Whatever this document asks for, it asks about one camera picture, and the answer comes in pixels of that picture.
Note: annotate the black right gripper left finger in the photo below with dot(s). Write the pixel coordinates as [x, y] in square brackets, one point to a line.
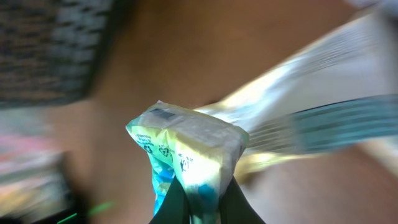
[174, 209]

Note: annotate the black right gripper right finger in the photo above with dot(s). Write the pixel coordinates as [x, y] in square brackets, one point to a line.
[235, 209]

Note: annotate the teal Kleenex tissue pack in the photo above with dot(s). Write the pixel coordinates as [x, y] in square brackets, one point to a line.
[198, 150]

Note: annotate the yellow white snack bag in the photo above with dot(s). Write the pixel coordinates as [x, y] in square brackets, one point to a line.
[338, 91]

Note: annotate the dark grey plastic basket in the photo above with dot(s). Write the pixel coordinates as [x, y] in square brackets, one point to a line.
[50, 49]

